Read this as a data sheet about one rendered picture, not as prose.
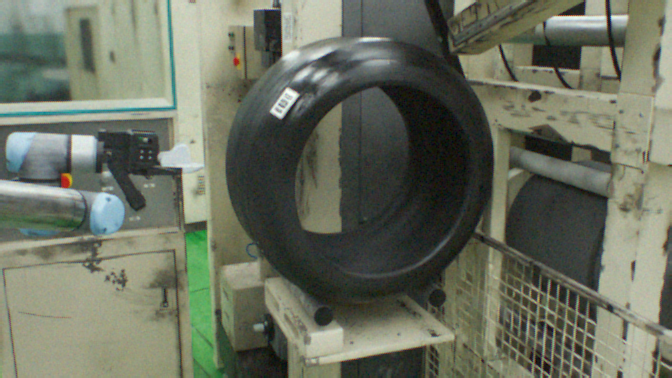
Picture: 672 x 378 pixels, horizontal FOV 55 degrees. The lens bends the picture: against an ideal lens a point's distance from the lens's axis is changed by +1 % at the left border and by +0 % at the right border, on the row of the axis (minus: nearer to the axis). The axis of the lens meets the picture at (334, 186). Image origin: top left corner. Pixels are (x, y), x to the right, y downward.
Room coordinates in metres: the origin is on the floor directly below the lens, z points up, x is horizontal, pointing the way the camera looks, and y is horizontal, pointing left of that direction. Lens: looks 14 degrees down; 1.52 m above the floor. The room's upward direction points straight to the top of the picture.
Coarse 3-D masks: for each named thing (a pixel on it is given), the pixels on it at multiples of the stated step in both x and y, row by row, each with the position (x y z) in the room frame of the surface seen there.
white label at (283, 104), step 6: (288, 90) 1.29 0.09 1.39; (282, 96) 1.29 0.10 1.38; (288, 96) 1.28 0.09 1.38; (294, 96) 1.27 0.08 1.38; (276, 102) 1.29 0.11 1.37; (282, 102) 1.28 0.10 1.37; (288, 102) 1.27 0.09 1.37; (276, 108) 1.28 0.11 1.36; (282, 108) 1.27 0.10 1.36; (288, 108) 1.26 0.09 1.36; (276, 114) 1.27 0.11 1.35; (282, 114) 1.26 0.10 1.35
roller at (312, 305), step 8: (296, 288) 1.42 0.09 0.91; (296, 296) 1.42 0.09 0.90; (304, 296) 1.37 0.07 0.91; (312, 296) 1.36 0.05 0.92; (304, 304) 1.36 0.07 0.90; (312, 304) 1.32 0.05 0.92; (320, 304) 1.31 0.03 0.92; (312, 312) 1.31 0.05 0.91; (320, 312) 1.29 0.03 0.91; (328, 312) 1.30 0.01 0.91; (320, 320) 1.29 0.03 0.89; (328, 320) 1.30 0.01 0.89
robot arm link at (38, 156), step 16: (16, 144) 1.18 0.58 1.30; (32, 144) 1.19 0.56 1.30; (48, 144) 1.20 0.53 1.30; (64, 144) 1.21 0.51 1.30; (16, 160) 1.17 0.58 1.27; (32, 160) 1.18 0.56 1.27; (48, 160) 1.19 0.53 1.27; (64, 160) 1.20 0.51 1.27; (32, 176) 1.18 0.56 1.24; (48, 176) 1.19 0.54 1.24
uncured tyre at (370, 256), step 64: (320, 64) 1.32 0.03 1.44; (384, 64) 1.33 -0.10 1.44; (448, 64) 1.43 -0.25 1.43; (256, 128) 1.29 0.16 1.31; (448, 128) 1.63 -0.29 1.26; (256, 192) 1.26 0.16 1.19; (448, 192) 1.61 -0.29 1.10; (320, 256) 1.28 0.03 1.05; (384, 256) 1.59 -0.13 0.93; (448, 256) 1.39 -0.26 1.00
